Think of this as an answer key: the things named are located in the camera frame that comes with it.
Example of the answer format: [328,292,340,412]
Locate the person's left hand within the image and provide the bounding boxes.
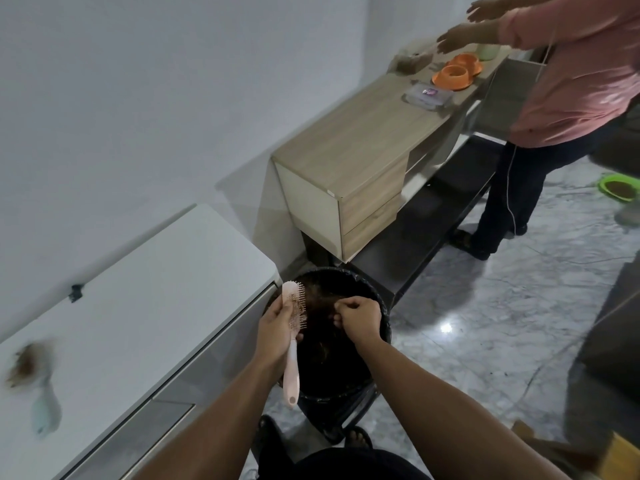
[257,295,307,370]

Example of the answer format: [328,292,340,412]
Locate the person's right hand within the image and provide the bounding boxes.
[332,296,384,345]

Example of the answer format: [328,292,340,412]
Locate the brown hair clump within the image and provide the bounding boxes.
[303,287,342,323]

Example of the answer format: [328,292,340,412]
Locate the pink hairbrush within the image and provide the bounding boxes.
[281,281,309,408]

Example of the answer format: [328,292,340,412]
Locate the person's left forearm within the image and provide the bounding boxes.
[129,347,301,480]

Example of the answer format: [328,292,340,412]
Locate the person's right forearm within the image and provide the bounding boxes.
[352,337,572,480]

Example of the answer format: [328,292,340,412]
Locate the black trash bin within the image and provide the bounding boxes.
[262,267,394,431]

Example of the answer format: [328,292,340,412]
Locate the black low bench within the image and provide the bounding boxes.
[304,134,507,311]

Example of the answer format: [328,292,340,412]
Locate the person's sandal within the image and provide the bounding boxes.
[344,427,374,449]

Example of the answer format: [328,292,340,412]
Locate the white cabinet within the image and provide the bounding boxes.
[0,204,284,480]

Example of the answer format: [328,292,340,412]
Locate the person's dark trousers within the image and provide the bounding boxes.
[256,415,417,480]

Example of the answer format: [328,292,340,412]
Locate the light wooden drawer cabinet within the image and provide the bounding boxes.
[272,44,517,264]

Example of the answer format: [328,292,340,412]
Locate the clear plastic box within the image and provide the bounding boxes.
[402,82,454,112]

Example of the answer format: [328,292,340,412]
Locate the brown furry object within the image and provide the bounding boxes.
[389,49,435,76]

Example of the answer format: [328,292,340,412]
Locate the orange double pet bowl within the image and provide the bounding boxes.
[431,53,485,89]

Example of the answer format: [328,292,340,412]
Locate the light blue hairbrush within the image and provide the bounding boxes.
[4,339,64,439]

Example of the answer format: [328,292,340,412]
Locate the dark grey furniture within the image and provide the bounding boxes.
[564,260,640,448]

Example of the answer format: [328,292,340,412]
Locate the green pet bowl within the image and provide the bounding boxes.
[598,173,640,202]

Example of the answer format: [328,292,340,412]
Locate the thin white cable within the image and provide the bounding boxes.
[501,15,559,236]

